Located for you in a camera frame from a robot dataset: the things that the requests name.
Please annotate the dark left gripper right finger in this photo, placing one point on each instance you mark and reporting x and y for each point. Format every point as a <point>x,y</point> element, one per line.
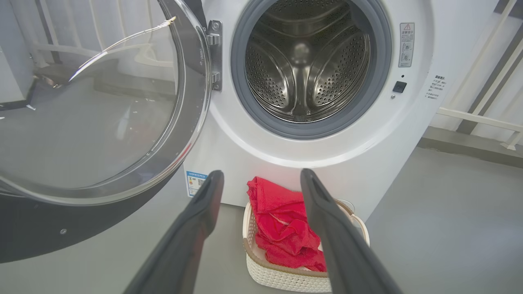
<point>347,253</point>

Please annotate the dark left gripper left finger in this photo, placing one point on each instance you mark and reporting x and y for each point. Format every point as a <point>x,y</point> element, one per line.
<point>179,249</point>

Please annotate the red garment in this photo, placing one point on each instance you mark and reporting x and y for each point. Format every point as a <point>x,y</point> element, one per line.
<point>282,228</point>

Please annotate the black round glass washer door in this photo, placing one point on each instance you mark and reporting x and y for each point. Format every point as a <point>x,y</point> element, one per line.
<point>41,232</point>

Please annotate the cream perforated plastic laundry basket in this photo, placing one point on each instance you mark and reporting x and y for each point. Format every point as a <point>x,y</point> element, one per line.
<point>282,279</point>

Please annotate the white front-load washing machine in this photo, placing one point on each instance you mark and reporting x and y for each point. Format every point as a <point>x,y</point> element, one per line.
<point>367,163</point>

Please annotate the silver metal door hinge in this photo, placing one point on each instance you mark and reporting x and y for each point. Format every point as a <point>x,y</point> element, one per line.
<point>215,53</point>

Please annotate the blue energy label sticker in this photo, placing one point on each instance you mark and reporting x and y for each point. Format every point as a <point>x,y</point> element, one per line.
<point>194,183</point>

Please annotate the white metal railing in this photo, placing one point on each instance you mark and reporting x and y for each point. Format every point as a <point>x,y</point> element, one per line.
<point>478,119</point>
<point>61,49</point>

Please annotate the grey warning sticker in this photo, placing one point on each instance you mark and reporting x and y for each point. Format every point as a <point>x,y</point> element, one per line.
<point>406,45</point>

